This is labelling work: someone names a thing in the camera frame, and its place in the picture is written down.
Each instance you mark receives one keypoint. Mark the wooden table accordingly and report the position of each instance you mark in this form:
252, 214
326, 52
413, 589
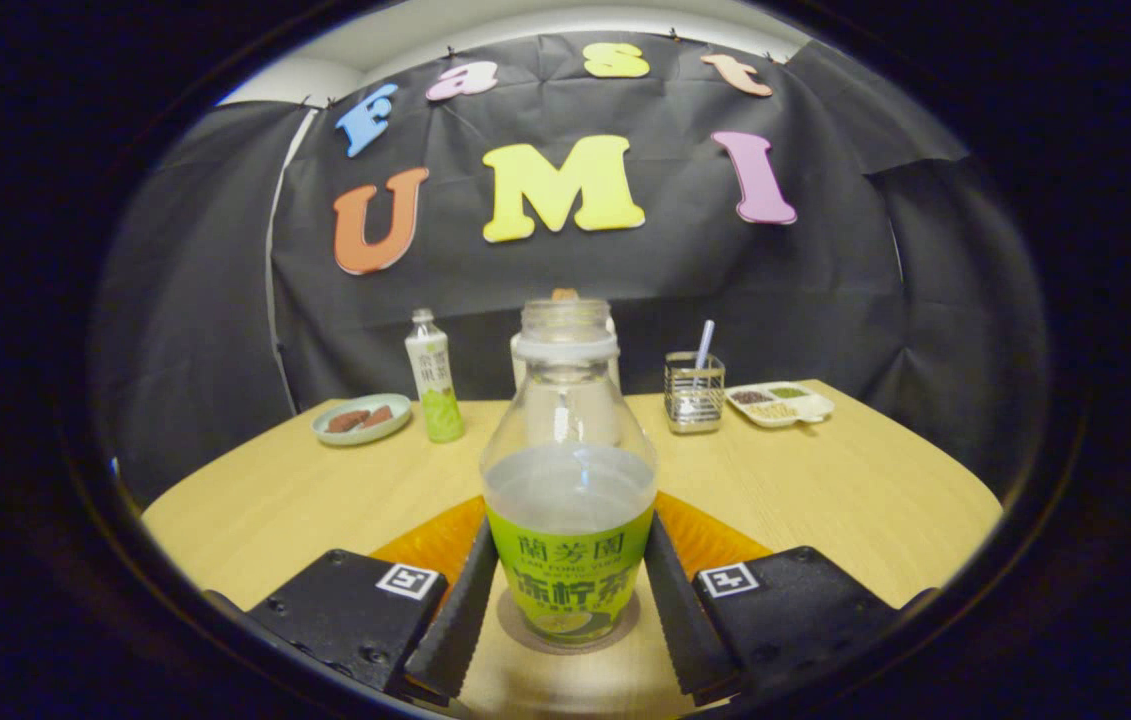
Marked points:
825, 500

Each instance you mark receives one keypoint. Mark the metal mesh holder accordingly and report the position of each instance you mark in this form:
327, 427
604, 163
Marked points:
695, 405

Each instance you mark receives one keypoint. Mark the cream toaster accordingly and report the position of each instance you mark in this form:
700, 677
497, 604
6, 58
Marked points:
516, 362

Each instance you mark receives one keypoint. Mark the pale straw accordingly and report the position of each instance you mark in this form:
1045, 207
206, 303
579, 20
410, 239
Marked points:
704, 340

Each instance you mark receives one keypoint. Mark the green label juice bottle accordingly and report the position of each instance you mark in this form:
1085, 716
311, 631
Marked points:
570, 500

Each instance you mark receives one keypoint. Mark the brown bread slice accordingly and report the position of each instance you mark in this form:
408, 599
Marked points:
565, 294

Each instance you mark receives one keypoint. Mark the brown meat piece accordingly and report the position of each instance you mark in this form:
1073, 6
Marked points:
347, 421
379, 415

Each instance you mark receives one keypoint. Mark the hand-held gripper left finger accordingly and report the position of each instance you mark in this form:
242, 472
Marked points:
455, 630

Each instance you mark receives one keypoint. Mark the white divided tray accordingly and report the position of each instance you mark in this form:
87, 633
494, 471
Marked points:
780, 405

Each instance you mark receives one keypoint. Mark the round brown coaster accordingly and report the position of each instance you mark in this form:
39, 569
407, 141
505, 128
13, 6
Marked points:
510, 627

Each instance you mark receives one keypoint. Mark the slim white-capped drink bottle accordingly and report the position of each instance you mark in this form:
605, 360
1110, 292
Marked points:
435, 385

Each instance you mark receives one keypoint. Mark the pale green plate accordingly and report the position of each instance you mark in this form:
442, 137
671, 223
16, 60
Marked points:
360, 437

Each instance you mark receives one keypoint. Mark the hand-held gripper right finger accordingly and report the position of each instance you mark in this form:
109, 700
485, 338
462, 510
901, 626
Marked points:
690, 630

